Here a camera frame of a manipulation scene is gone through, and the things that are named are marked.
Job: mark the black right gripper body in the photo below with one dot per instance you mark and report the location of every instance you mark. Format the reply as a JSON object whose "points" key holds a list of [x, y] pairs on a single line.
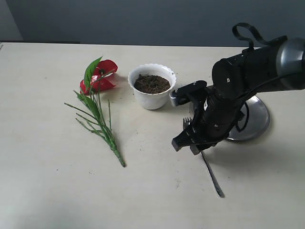
{"points": [[217, 109]]}

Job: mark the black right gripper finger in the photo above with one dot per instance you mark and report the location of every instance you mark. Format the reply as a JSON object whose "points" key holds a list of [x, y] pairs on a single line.
{"points": [[197, 149], [186, 138]]}

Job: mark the stainless steel spork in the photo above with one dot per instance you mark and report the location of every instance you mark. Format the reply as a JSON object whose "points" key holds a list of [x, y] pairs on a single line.
{"points": [[213, 178]]}

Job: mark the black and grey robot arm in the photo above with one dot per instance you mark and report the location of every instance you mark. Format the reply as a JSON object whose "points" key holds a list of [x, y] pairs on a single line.
{"points": [[277, 67]]}

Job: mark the white scalloped flower pot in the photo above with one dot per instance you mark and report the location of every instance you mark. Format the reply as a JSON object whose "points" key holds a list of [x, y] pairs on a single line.
{"points": [[156, 100]]}

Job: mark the clump of roots and soil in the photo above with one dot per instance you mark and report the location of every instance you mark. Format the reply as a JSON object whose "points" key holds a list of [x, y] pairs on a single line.
{"points": [[151, 84]]}

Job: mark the round stainless steel plate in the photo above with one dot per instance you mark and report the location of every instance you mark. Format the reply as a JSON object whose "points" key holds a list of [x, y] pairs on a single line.
{"points": [[253, 121]]}

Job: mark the red artificial flower with stem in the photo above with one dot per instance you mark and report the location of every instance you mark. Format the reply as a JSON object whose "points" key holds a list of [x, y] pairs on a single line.
{"points": [[95, 81]]}

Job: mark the black wrist camera on gripper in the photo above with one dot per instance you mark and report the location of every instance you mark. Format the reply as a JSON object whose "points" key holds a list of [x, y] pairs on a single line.
{"points": [[193, 92]]}

